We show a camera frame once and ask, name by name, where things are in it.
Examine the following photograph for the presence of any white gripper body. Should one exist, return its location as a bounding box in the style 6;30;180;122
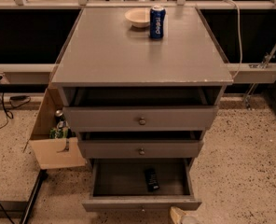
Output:
180;216;200;224

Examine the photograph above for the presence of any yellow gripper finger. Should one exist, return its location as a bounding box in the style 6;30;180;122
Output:
170;206;186;224

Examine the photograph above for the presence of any grey bottom drawer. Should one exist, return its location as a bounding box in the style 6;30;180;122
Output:
83;158;201;212

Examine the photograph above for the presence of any grey drawer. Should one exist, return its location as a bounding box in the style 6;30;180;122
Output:
83;158;201;212
62;87;220;133
78;131;203;159

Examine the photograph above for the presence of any black remote in drawer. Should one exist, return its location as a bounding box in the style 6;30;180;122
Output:
145;168;159;191

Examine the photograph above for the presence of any grey middle drawer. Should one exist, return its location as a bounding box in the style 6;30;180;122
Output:
78;131;203;159

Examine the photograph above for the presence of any grey drawer cabinet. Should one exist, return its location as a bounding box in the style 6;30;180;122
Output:
51;6;235;170

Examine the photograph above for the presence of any grey top drawer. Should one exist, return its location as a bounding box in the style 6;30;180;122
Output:
62;87;220;133

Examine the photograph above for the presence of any black floor bar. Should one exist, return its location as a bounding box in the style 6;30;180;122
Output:
20;170;48;224

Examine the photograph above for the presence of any cardboard box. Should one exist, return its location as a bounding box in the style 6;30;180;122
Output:
29;87;86;169

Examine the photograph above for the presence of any dark can in box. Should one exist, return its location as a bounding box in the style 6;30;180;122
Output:
55;109;65;122

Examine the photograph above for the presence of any white bowl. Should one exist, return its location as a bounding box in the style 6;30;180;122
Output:
125;7;150;28

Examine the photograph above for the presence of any blue Pepsi can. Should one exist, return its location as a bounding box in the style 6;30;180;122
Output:
150;5;166;39

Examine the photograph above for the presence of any white cable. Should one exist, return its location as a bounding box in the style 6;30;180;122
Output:
222;0;244;79

